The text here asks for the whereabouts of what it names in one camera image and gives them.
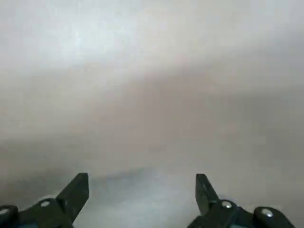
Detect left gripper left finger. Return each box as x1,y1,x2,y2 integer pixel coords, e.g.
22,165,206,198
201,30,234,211
0,172,90,228

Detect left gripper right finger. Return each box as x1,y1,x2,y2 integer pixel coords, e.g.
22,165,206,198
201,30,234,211
190,174,297,228

